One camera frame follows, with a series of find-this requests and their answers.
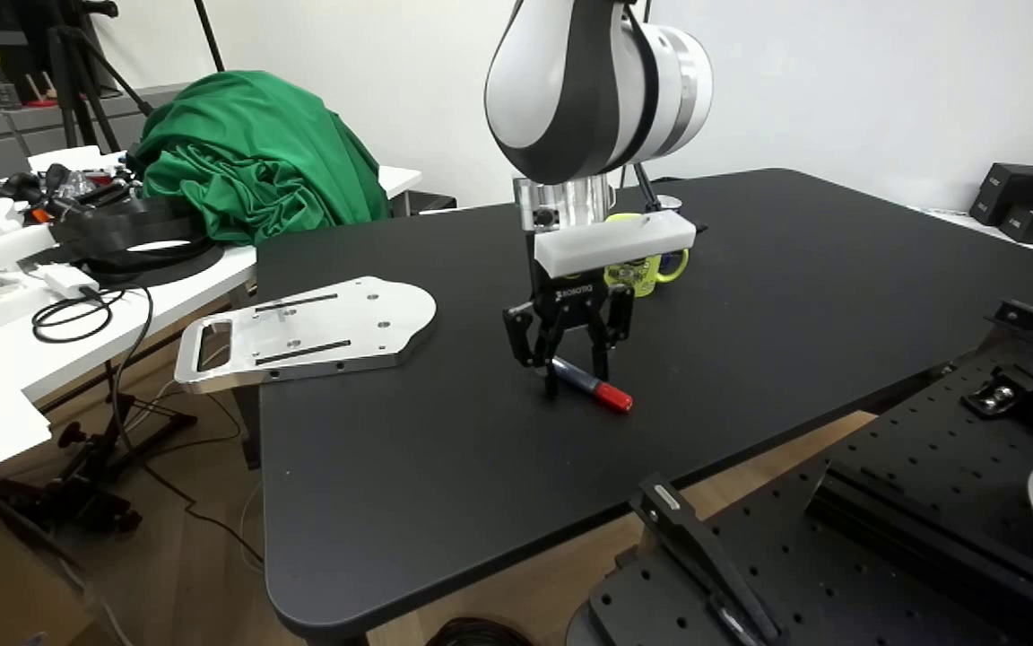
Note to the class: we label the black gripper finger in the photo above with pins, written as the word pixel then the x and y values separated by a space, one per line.
pixel 610 335
pixel 548 345

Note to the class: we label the yellow-green mug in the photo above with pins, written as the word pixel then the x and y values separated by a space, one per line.
pixel 677 267

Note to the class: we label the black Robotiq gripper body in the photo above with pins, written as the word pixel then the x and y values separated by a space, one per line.
pixel 577 292

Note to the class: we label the white small device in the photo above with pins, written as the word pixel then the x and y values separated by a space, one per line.
pixel 64 277

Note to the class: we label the green cloth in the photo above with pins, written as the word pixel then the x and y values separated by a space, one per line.
pixel 253 156

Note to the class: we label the black bag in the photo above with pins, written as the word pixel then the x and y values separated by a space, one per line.
pixel 125 235

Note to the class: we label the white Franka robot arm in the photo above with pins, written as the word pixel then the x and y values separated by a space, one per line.
pixel 564 94

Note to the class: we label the black perforated breadboard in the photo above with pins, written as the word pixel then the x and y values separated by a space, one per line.
pixel 900 480

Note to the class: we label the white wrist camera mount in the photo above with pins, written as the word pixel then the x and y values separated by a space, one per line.
pixel 610 244

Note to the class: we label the black floor stand base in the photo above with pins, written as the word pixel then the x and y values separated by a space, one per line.
pixel 75 498

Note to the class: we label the white side table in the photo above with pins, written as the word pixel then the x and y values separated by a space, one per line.
pixel 215 275

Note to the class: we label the thin black stand pole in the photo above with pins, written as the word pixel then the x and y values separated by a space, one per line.
pixel 210 36

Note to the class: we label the black camera tripod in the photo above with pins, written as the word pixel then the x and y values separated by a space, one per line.
pixel 75 59

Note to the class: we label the red capped grey marker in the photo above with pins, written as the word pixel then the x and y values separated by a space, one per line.
pixel 601 390

